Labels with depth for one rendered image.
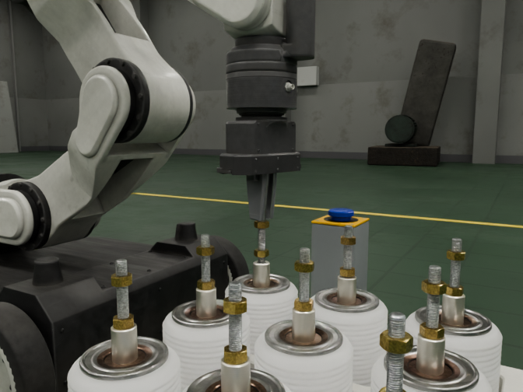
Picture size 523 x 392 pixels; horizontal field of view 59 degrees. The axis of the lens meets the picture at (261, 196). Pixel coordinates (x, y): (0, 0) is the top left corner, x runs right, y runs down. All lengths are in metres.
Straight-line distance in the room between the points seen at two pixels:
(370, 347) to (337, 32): 8.13
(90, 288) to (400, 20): 7.74
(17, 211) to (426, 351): 0.81
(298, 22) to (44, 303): 0.53
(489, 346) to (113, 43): 0.71
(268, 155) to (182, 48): 9.72
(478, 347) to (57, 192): 0.77
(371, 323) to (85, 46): 0.67
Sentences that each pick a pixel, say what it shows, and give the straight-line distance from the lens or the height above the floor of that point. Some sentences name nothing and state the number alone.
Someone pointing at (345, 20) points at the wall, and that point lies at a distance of 8.56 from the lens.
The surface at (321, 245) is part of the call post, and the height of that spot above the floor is 0.28.
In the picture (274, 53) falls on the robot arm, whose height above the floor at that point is 0.54.
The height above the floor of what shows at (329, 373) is 0.24.
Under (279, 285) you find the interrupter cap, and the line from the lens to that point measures 0.61.
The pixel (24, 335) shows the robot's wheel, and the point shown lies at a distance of 0.75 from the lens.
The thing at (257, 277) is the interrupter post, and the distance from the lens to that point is 0.61.
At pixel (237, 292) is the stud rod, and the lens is 0.34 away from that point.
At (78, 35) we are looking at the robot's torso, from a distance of 0.93.
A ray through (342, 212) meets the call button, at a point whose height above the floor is 0.33.
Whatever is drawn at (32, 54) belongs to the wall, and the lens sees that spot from 13.36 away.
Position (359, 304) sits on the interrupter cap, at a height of 0.25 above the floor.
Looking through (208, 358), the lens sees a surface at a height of 0.22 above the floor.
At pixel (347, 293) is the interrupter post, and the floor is 0.26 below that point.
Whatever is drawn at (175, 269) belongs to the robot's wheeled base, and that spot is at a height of 0.18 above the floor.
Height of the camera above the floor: 0.45
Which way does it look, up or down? 8 degrees down
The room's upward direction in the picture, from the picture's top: straight up
